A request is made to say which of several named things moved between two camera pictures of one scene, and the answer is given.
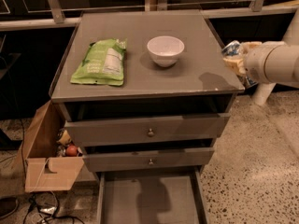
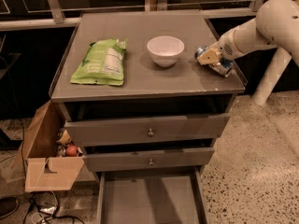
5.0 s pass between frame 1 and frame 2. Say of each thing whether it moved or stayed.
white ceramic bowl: stayed
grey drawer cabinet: stayed
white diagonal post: moved
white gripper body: moved
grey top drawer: stayed
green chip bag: stayed
